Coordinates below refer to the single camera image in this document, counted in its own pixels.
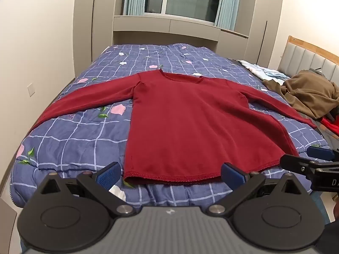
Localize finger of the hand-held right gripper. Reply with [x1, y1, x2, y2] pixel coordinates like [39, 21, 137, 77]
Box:
[280, 154, 320, 175]
[307, 146, 339, 163]

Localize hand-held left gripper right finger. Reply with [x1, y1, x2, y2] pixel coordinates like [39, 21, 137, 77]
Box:
[206, 162, 309, 217]

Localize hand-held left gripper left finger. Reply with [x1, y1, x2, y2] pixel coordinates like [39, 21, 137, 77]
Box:
[35, 161, 137, 218]

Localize red long-sleeved sweater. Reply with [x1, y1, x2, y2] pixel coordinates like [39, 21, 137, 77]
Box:
[28, 69, 317, 186]

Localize dark grey bed sheet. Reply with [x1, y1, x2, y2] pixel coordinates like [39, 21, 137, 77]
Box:
[316, 123, 339, 154]

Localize bright red cloth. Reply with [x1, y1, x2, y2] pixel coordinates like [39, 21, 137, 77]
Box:
[320, 116, 339, 135]

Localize blue checked floral quilt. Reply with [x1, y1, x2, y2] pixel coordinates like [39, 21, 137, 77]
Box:
[15, 44, 331, 210]

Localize brown garment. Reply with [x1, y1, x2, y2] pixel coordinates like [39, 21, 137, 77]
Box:
[262, 69, 339, 120]

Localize light blue white cloth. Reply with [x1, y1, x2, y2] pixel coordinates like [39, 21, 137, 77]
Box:
[237, 59, 291, 81]

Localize grey padded wooden headboard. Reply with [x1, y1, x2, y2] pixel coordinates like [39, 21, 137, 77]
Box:
[278, 35, 339, 81]

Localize tall beige wardrobe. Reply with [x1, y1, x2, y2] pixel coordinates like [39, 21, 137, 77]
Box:
[74, 0, 115, 78]
[247, 0, 286, 68]

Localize beige window seat cabinet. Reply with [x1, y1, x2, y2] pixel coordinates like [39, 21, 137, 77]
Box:
[113, 15, 250, 57]

